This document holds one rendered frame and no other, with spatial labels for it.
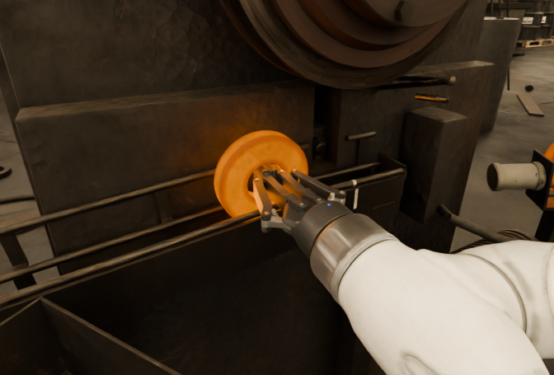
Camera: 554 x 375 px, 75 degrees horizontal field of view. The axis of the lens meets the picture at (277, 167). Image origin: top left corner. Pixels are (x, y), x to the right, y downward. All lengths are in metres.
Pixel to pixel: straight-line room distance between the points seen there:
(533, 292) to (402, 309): 0.14
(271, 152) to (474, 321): 0.35
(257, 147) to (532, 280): 0.36
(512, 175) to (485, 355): 0.61
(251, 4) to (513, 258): 0.40
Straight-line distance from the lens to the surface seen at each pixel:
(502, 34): 3.32
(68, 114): 0.56
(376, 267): 0.35
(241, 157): 0.53
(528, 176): 0.90
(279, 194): 0.49
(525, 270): 0.42
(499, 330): 0.33
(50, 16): 0.60
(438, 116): 0.79
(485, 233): 0.86
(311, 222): 0.41
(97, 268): 0.55
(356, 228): 0.38
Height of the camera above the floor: 1.01
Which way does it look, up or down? 25 degrees down
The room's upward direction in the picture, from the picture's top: straight up
